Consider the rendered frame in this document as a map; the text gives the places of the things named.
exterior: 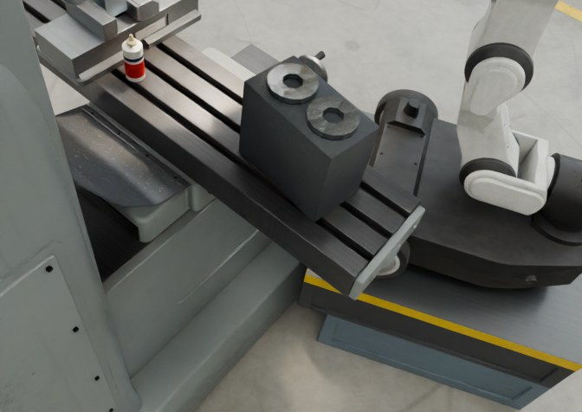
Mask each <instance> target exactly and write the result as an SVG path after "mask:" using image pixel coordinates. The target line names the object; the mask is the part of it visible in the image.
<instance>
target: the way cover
mask: <svg viewBox="0 0 582 412"><path fill-rule="evenodd" d="M84 107H85V108H84ZM83 108H84V109H83ZM75 110H77V111H75ZM81 112H82V113H81ZM70 113H71V114H70ZM75 115H76V116H77V117H76V116H75ZM71 116H73V117H71ZM79 116H80V117H79ZM98 117H99V118H98ZM57 118H59V119H57ZM55 119H56V123H57V125H58V127H59V128H58V129H59V133H60V135H61V141H62V144H63V145H64V146H63V147H64V151H65V153H66V157H67V160H68V166H69V169H70V172H71V175H72V174H73V175H72V178H73V181H74V182H75V183H76V184H78V185H79V186H81V187H82V188H84V189H86V190H89V191H91V192H92V193H94V194H95V195H97V196H100V197H102V198H104V199H105V200H107V201H109V202H110V203H113V204H115V205H117V206H120V207H145V206H157V205H159V204H161V203H163V202H165V201H167V200H168V199H170V198H172V197H173V196H175V195H177V194H178V193H180V192H182V191H183V190H186V189H188V188H189V187H191V186H192V184H190V183H188V182H187V181H186V180H184V179H183V178H182V177H181V176H179V174H177V173H176V172H175V171H173V170H172V169H171V168H169V167H168V166H167V165H165V164H164V163H162V162H161V161H160V160H159V159H157V158H156V157H154V156H153V155H152V154H151V153H150V152H149V151H147V150H146V149H145V148H143V147H142V146H141V145H139V144H138V143H136V142H135V141H134V140H133V139H131V138H130V137H128V136H127V135H126V134H125V133H124V134H123V132H122V131H121V130H120V129H119V128H117V127H116V126H114V125H113V124H112V123H111V122H109V121H108V120H107V119H105V118H104V117H102V116H101V115H100V114H99V113H97V112H96V111H95V110H94V109H91V107H90V106H89V105H87V104H85V105H82V106H78V107H76V108H73V109H71V110H68V111H66V112H64V113H59V114H57V115H55ZM95 120H96V121H95ZM98 122H99V123H98ZM70 123H71V125H70ZM102 129H103V130H102ZM72 130H73V131H72ZM85 130H86V131H85ZM95 132H96V133H95ZM102 134H103V135H102ZM62 135H64V136H62ZM99 136H101V137H99ZM82 146H84V147H82ZM123 146H124V147H123ZM128 146H129V147H128ZM89 148H91V149H89ZM110 148H111V149H110ZM78 149H79V150H78ZM97 149H98V150H97ZM143 149H144V150H143ZM82 150H83V151H82ZM133 151H134V152H133ZM137 151H138V152H137ZM136 152H137V153H136ZM91 153H92V155H91ZM84 154H85V155H84ZM76 155H77V156H76ZM75 156H76V157H75ZM78 156H79V157H78ZM85 157H86V158H85ZM87 158H88V159H87ZM146 158H147V159H146ZM113 159H114V160H113ZM149 159H150V160H149ZM70 160H71V161H70ZM99 162H100V163H99ZM123 162H124V163H123ZM127 165H128V166H127ZM134 166H135V167H134ZM141 169H143V170H141ZM153 169H154V170H153ZM79 172H80V173H81V174H80V173H79ZM110 172H112V173H110ZM75 173H76V175H75ZM142 173H143V174H142ZM170 173H171V174H170ZM152 174H153V175H152ZM174 174H175V175H174ZM79 175H80V176H79ZM141 176H142V177H141ZM112 177H113V179H112ZM102 178H103V179H102ZM106 178H107V179H106ZM129 178H130V180H129ZM149 178H150V179H149ZM77 179H78V180H77ZM84 179H85V180H86V181H85V180H84ZM88 179H89V180H90V181H89V180H88ZM105 179H106V180H105ZM108 180H109V182H108ZM172 180H173V181H172ZM171 181H172V182H171ZM89 182H90V183H91V184H92V185H91V184H89ZM114 182H115V183H114ZM128 182H129V183H128ZM167 182H168V183H167ZM85 183H86V184H85ZM95 183H96V184H95ZM178 183H179V184H182V185H181V186H180V185H179V184H178ZM105 185H106V186H105ZM127 185H128V186H127ZM90 186H91V187H90ZM121 187H122V188H121ZM160 188H161V189H160ZM162 188H163V189H162ZM121 189H122V190H121ZM133 192H135V193H133ZM123 193H124V194H123ZM135 194H136V195H135ZM112 196H113V198H112ZM122 197H123V198H122ZM133 199H134V200H133ZM137 199H138V201H137ZM129 200H130V202H129Z"/></svg>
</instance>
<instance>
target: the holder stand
mask: <svg viewBox="0 0 582 412"><path fill-rule="evenodd" d="M379 129H380V126H379V125H378V124H376V123H375V122H374V121H373V120H371V119H370V118H369V117H368V116H366V115H365V114H364V113H363V112H361V111H360V110H359V109H358V108H357V107H356V106H355V105H354V104H353V103H351V102H350V101H349V100H348V99H346V98H345V97H344V96H343V95H342V94H340V93H339V92H338V91H337V90H335V89H334V88H333V87H332V86H330V85H329V84H328V83H327V82H326V81H324V80H323V79H322V78H321V77H319V76H318V75H317V74H316V73H315V72H314V71H313V70H312V69H311V68H309V67H308V66H307V65H305V64H304V63H303V62H302V61H300V60H299V59H298V58H297V57H296V56H294V55H293V56H291V57H289V58H287V59H286V60H284V61H281V62H279V63H277V64H275V65H274V66H273V67H271V68H268V69H266V70H264V71H262V72H260V73H259V74H256V75H254V76H253V77H251V78H249V79H247V80H246V81H245V82H244V85H243V97H242V117H241V129H240V140H239V151H240V152H241V153H242V154H243V155H244V156H245V157H246V158H247V159H248V160H249V161H250V162H251V163H252V164H253V165H254V166H256V167H257V168H258V169H259V170H260V171H261V172H262V173H263V174H264V175H265V176H266V177H267V178H268V179H269V180H270V181H271V182H272V183H273V184H274V185H275V186H276V187H277V188H278V189H279V190H280V191H281V192H283V193H284V194H285V195H286V196H287V197H288V198H289V199H290V200H291V201H292V202H293V203H294V204H295V205H296V206H297V207H298V208H299V209H300V210H301V211H302V212H303V213H304V214H305V215H306V216H307V217H308V218H309V219H311V220H312V221H313V222H316V221H318V220H319V219H320V218H321V217H322V216H324V215H325V214H327V213H328V212H330V211H331V210H332V209H334V208H336V207H337V206H338V205H340V204H341V203H343V202H344V201H345V200H346V199H347V198H349V197H350V196H352V195H353V194H355V193H356V192H358V189H359V186H360V183H361V180H362V177H363V175H364V173H365V168H366V166H367V163H368V161H369V158H370V156H371V153H372V148H373V146H374V144H375V141H376V138H377V136H378V132H379Z"/></svg>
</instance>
